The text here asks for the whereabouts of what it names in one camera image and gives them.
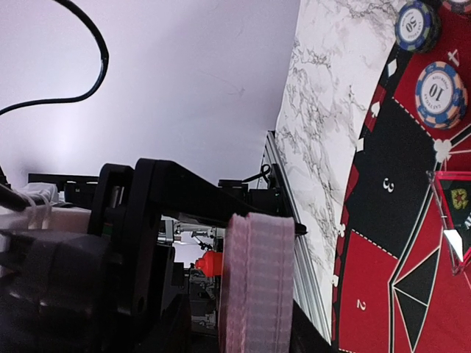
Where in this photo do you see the white chip stack seat four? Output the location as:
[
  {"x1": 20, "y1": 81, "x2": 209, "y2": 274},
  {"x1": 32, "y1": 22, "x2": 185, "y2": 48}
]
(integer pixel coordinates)
[{"x1": 415, "y1": 61, "x2": 469, "y2": 129}]

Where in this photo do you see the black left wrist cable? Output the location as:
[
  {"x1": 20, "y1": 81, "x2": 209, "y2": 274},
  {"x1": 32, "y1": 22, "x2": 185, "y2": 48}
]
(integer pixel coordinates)
[{"x1": 0, "y1": 0, "x2": 110, "y2": 117}]

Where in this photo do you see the aluminium front rail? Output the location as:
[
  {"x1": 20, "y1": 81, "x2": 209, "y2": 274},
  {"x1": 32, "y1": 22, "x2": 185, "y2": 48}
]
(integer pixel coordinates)
[{"x1": 263, "y1": 130, "x2": 334, "y2": 345}]

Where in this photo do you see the white chip seat five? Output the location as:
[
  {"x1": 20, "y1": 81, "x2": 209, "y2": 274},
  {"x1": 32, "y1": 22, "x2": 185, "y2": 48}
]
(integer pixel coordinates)
[{"x1": 442, "y1": 0, "x2": 471, "y2": 16}]

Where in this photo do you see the red playing card deck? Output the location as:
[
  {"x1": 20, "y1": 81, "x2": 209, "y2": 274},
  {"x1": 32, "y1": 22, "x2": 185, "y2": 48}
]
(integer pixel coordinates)
[{"x1": 218, "y1": 213, "x2": 295, "y2": 352}]

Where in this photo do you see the green chip seat four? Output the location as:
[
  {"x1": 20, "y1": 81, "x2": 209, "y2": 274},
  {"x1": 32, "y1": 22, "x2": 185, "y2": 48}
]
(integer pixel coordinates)
[{"x1": 394, "y1": 1, "x2": 442, "y2": 53}]

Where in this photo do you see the small black triangle marker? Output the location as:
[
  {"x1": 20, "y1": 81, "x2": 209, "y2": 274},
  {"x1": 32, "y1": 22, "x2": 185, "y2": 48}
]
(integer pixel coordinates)
[{"x1": 427, "y1": 171, "x2": 470, "y2": 275}]

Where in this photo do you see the round red black poker mat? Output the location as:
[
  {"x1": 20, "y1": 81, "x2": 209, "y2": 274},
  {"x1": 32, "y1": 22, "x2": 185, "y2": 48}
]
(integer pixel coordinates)
[{"x1": 331, "y1": 1, "x2": 470, "y2": 352}]

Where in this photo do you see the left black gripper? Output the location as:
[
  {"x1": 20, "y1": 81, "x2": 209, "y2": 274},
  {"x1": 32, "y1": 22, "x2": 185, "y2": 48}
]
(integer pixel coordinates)
[{"x1": 1, "y1": 159, "x2": 306, "y2": 352}]

